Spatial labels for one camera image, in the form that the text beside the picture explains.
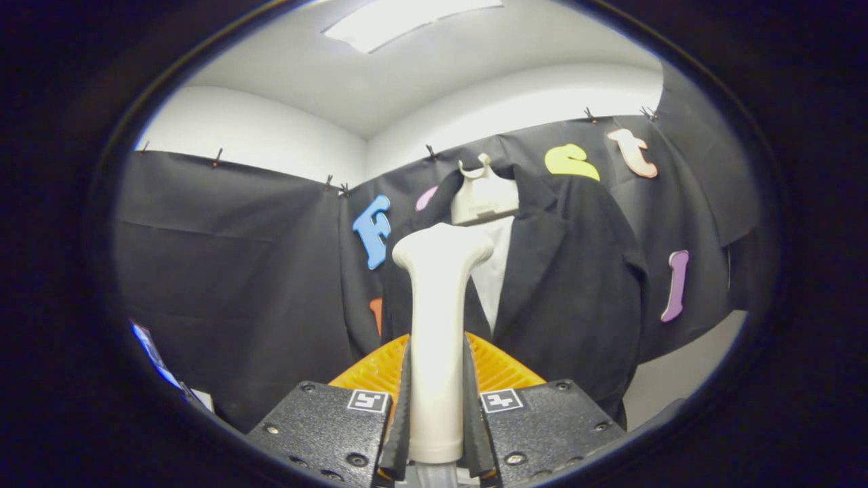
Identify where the white garment steamer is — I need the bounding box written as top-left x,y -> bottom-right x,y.
392,222 -> 494,488

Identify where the black jacket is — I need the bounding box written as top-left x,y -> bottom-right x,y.
380,163 -> 648,424

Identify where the white mannequin torso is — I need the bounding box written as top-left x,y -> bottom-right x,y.
451,153 -> 519,336

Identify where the grey cabinet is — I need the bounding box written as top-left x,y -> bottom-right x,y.
623,310 -> 748,431

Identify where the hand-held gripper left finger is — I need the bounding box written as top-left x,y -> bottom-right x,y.
245,333 -> 412,488

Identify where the white device with labels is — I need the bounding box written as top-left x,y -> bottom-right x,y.
131,322 -> 215,413

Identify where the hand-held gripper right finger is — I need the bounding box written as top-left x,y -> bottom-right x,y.
463,332 -> 626,486

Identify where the black backdrop cloth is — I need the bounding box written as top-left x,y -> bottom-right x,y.
112,64 -> 760,434

